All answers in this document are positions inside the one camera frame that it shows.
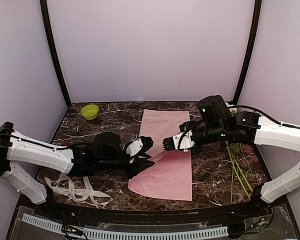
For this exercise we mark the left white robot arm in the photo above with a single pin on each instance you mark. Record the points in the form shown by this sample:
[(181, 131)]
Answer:
[(16, 147)]

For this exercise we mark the green plastic bowl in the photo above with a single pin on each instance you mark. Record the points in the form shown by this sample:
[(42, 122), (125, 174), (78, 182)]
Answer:
[(90, 112)]

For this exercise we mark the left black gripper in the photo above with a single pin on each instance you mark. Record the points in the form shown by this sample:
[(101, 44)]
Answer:
[(138, 167)]

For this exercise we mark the beige printed ribbon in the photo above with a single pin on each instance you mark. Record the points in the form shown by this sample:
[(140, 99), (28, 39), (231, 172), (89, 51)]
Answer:
[(66, 187)]

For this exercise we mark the grey slotted cable duct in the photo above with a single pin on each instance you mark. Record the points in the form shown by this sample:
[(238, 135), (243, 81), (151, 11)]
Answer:
[(108, 231)]

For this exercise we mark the pink wrapping paper sheet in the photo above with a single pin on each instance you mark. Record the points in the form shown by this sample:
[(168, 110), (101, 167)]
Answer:
[(170, 178)]

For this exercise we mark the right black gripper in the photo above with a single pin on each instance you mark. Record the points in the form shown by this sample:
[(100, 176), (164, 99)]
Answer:
[(197, 151)]

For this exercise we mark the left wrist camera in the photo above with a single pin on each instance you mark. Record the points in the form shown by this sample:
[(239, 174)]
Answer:
[(142, 143)]

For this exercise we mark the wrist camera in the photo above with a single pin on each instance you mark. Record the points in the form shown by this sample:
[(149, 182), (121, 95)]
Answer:
[(142, 143), (213, 109)]

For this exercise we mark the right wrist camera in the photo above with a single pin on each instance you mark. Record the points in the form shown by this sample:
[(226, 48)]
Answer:
[(213, 109)]

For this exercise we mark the right black frame post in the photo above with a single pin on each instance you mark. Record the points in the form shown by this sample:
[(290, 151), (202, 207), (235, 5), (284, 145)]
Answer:
[(249, 51)]

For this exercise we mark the white rose stem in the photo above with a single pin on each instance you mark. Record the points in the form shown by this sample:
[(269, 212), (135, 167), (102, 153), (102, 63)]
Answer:
[(236, 154)]

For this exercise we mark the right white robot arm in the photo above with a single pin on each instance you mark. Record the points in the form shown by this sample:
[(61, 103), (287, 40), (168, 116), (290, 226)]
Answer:
[(283, 136)]

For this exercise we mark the black frame post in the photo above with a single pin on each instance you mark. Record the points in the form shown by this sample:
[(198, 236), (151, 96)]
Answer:
[(53, 51), (249, 51)]

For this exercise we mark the left black frame post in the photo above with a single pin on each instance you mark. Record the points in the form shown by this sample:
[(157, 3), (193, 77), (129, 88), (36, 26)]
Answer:
[(53, 51)]

